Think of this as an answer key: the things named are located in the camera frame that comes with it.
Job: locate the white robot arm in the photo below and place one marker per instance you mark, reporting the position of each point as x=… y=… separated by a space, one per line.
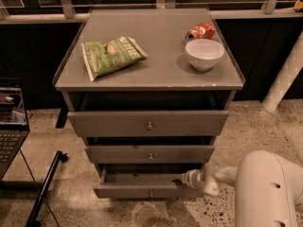
x=268 y=188

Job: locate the grey drawer cabinet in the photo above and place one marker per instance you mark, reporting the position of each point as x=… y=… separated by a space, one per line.
x=165 y=81

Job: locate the black laptop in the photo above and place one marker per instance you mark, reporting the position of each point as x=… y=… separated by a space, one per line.
x=14 y=126

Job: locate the metal railing frame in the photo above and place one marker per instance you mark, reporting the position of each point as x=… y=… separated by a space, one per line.
x=53 y=11

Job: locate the black stand leg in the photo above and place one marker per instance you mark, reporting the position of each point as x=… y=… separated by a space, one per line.
x=42 y=191

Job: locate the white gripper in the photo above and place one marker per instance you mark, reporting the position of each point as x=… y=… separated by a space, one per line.
x=200 y=179

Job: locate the grey top drawer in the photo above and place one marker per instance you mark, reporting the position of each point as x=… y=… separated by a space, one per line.
x=147 y=123

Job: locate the grey bottom drawer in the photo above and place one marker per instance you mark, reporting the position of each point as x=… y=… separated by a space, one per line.
x=144 y=181

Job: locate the white bowl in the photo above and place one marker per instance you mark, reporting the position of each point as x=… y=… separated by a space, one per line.
x=204 y=54

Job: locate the green chip bag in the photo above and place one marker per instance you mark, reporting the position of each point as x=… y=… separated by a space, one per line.
x=103 y=59

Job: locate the crushed red soda can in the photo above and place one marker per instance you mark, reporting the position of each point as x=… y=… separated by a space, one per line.
x=201 y=31

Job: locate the white diagonal pipe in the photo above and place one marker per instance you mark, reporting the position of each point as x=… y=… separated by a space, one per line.
x=285 y=77

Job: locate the grey middle drawer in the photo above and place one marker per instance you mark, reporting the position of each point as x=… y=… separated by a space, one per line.
x=144 y=154

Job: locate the grey drawer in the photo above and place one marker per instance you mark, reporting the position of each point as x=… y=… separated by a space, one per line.
x=144 y=154
x=147 y=123
x=144 y=181

